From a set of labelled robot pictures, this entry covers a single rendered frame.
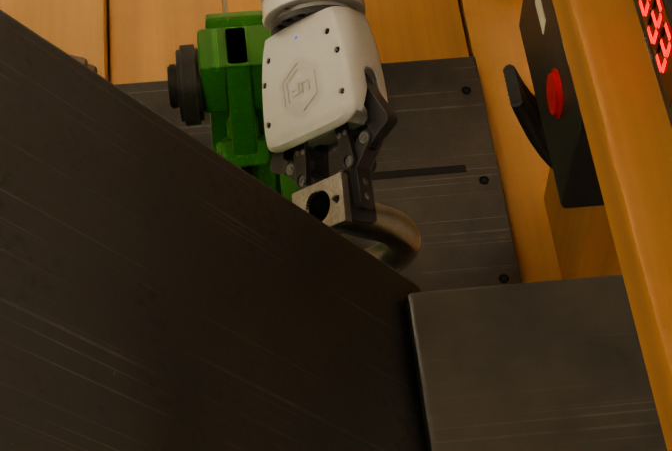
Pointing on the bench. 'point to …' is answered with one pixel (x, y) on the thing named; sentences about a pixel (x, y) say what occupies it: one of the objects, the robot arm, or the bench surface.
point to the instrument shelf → (623, 138)
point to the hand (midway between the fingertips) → (340, 204)
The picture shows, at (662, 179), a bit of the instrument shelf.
